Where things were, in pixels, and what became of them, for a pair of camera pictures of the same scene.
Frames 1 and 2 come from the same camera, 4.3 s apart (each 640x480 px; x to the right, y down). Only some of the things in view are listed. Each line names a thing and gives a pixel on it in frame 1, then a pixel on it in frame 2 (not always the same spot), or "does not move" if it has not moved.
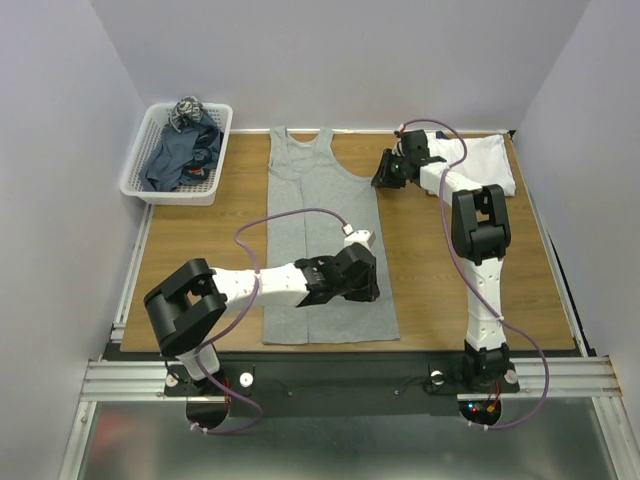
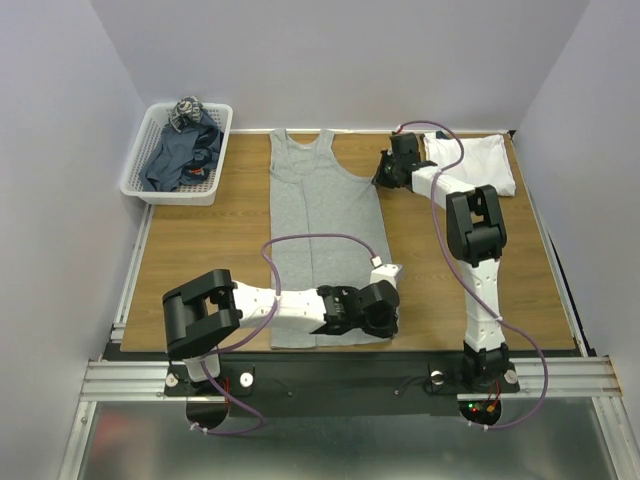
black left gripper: (370, 291) → (386, 330)
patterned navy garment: (188, 108) does not move
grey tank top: (309, 174) does not move
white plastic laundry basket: (155, 120) does not move
